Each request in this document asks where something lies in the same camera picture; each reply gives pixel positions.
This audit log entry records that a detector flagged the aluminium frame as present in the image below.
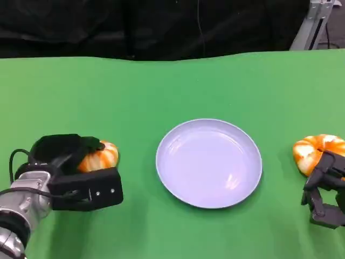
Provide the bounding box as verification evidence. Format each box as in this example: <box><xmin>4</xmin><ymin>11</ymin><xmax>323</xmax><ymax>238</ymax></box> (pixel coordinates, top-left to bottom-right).
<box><xmin>289</xmin><ymin>0</ymin><xmax>342</xmax><ymax>51</ymax></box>

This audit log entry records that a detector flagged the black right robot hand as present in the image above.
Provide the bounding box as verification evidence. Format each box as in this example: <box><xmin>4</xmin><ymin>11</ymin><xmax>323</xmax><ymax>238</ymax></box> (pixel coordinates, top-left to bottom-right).
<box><xmin>301</xmin><ymin>150</ymin><xmax>345</xmax><ymax>230</ymax></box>

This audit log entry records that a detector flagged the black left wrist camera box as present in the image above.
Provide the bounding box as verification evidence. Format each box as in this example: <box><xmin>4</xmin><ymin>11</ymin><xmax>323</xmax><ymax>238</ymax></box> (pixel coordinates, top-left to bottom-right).
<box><xmin>49</xmin><ymin>167</ymin><xmax>125</xmax><ymax>212</ymax></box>

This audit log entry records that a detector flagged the green table cloth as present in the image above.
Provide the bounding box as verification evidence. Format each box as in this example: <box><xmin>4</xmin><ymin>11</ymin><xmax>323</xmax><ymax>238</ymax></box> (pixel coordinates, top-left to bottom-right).
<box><xmin>0</xmin><ymin>48</ymin><xmax>345</xmax><ymax>259</ymax></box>

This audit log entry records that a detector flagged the black backdrop curtain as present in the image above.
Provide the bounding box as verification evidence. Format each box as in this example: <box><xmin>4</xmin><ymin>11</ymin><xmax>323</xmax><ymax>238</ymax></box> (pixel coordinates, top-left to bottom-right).
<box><xmin>0</xmin><ymin>0</ymin><xmax>312</xmax><ymax>62</ymax></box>

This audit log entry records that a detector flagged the lilac plate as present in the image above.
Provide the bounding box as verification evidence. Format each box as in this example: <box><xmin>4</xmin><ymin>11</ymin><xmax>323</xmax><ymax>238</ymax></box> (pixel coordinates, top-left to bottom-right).
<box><xmin>155</xmin><ymin>118</ymin><xmax>263</xmax><ymax>210</ymax></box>

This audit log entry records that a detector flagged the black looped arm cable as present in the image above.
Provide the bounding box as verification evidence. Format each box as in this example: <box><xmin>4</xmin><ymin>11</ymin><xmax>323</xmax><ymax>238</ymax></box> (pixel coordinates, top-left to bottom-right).
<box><xmin>8</xmin><ymin>148</ymin><xmax>35</xmax><ymax>187</ymax></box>

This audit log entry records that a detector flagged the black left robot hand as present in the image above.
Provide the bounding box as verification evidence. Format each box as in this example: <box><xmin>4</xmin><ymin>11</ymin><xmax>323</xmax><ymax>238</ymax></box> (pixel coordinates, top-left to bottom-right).
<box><xmin>29</xmin><ymin>133</ymin><xmax>106</xmax><ymax>176</ymax></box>

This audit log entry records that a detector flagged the orange white toy bread roll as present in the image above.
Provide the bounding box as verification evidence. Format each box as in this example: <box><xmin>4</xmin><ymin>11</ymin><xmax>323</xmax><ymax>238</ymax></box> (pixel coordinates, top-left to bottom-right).
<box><xmin>292</xmin><ymin>133</ymin><xmax>345</xmax><ymax>178</ymax></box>
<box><xmin>77</xmin><ymin>140</ymin><xmax>120</xmax><ymax>173</ymax></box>

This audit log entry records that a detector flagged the thin black hanging cable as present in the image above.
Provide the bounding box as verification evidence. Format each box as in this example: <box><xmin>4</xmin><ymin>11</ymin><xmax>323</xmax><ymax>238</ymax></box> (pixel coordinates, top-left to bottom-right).
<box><xmin>197</xmin><ymin>0</ymin><xmax>206</xmax><ymax>52</ymax></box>

